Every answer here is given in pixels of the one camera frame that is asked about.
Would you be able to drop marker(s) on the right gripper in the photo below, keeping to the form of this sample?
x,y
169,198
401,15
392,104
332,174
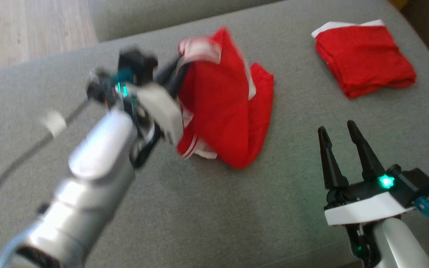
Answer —
x,y
363,208

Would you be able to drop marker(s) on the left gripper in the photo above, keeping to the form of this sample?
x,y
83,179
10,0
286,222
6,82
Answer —
x,y
162,111

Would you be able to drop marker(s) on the red white mesh jersey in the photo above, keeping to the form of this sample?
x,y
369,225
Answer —
x,y
222,111

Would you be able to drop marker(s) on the red shorts with white stripe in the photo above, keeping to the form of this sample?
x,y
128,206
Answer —
x,y
365,59

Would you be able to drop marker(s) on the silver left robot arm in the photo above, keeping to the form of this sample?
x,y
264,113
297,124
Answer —
x,y
88,178

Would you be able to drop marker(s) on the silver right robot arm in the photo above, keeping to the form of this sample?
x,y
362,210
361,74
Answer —
x,y
400,245

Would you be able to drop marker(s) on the grey sofa chaise cushion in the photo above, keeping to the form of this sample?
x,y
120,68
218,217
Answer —
x,y
155,16

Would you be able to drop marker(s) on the grey sofa seat cushion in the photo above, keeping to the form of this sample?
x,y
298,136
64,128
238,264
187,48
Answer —
x,y
214,216

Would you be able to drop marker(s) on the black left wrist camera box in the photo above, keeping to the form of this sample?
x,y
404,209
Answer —
x,y
138,65

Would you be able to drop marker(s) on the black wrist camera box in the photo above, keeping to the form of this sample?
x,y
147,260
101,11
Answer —
x,y
138,65
415,186

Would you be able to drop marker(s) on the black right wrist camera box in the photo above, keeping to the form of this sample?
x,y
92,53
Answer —
x,y
415,186

